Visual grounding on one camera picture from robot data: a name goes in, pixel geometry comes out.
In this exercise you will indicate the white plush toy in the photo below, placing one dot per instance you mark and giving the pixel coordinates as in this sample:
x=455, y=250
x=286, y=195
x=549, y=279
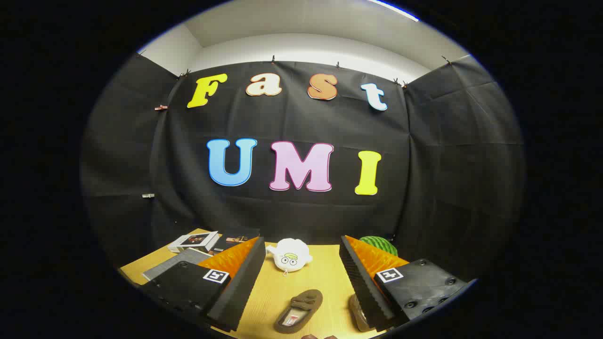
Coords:
x=289, y=254

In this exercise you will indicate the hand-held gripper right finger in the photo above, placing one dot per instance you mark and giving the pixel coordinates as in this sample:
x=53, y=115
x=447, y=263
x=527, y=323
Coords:
x=365, y=292

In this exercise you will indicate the grey fabric storage box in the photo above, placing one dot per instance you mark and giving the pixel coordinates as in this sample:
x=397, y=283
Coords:
x=181, y=258

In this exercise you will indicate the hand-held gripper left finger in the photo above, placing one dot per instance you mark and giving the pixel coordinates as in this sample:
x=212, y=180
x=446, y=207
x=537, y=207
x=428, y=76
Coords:
x=235, y=292

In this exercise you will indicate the watermelon slice plush toy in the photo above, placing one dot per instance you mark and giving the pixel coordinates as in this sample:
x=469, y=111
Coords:
x=379, y=245

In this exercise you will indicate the dark cover book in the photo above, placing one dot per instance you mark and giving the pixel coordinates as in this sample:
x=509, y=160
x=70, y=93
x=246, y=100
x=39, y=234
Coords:
x=235, y=238

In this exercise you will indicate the white cover book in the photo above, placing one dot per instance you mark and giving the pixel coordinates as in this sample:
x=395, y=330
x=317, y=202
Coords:
x=193, y=241

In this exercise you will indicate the brown fuzzy slipper shoe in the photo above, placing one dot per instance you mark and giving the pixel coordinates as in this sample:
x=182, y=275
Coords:
x=301, y=308
x=359, y=315

